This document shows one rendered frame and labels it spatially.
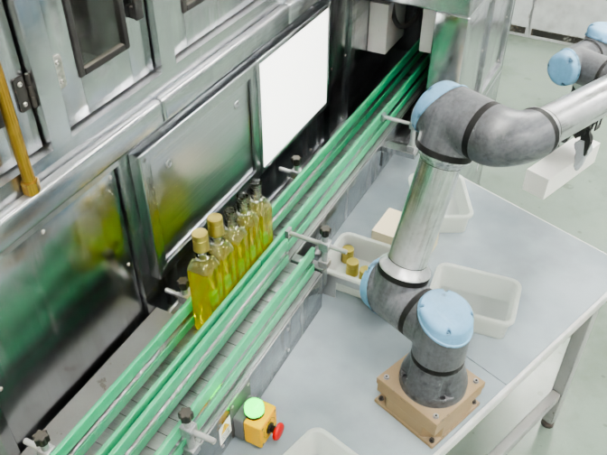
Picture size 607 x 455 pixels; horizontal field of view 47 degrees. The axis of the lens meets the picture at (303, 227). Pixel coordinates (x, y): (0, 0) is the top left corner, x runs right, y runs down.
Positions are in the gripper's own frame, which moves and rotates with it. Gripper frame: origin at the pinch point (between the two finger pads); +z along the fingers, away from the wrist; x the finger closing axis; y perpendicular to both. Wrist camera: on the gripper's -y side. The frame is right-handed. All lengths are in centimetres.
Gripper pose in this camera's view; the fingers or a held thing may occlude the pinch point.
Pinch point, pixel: (563, 162)
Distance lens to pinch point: 190.5
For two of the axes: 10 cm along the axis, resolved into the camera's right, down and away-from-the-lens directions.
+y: 7.4, -4.3, 5.2
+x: -6.8, -4.7, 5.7
